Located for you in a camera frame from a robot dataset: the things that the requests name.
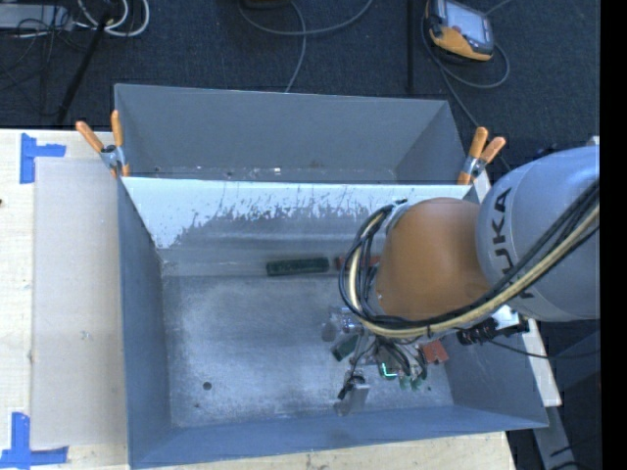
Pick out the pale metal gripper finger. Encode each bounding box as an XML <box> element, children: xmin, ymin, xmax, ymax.
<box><xmin>336</xmin><ymin>369</ymin><xmax>367</xmax><ymax>400</ymax></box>
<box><xmin>333</xmin><ymin>383</ymin><xmax>371</xmax><ymax>417</ymax></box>

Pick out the red-brown flat block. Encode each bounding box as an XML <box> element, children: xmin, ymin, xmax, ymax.
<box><xmin>333</xmin><ymin>256</ymin><xmax>381</xmax><ymax>270</ymax></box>

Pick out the dark green flat block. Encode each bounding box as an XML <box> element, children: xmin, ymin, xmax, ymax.
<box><xmin>265</xmin><ymin>257</ymin><xmax>331</xmax><ymax>278</ymax></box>

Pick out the grey metal bin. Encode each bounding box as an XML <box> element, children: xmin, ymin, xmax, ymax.
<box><xmin>113</xmin><ymin>82</ymin><xmax>551</xmax><ymax>470</ymax></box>

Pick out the black cylinder on white bracket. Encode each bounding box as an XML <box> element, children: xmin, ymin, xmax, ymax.
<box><xmin>456</xmin><ymin>305</ymin><xmax>532</xmax><ymax>348</ymax></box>

